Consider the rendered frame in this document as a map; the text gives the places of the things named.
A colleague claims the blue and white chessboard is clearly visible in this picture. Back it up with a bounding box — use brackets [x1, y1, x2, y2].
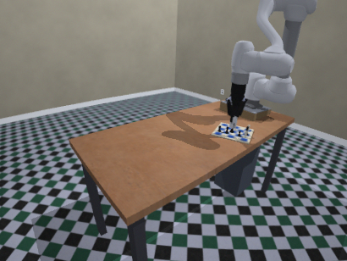
[211, 122, 253, 144]

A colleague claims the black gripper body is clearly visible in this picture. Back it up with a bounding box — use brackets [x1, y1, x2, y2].
[230, 83, 246, 103]

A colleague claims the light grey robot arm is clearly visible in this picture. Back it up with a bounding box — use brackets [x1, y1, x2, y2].
[231, 0, 317, 109]

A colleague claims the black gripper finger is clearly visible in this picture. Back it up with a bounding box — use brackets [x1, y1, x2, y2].
[234, 97, 248, 128]
[226, 97, 238, 129]

